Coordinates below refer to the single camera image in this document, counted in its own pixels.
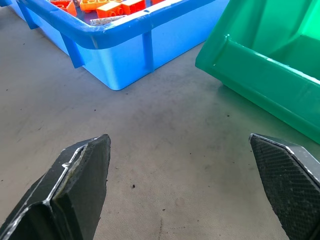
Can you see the blue plastic bin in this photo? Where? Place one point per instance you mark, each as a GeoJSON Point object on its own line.
{"type": "Point", "coordinates": [120, 62]}

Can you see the green plastic bin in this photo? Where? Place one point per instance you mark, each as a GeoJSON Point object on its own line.
{"type": "Point", "coordinates": [272, 62]}

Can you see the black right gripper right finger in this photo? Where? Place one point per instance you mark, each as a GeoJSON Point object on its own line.
{"type": "Point", "coordinates": [290, 185]}

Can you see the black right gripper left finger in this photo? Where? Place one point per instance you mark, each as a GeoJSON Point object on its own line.
{"type": "Point", "coordinates": [72, 190]}

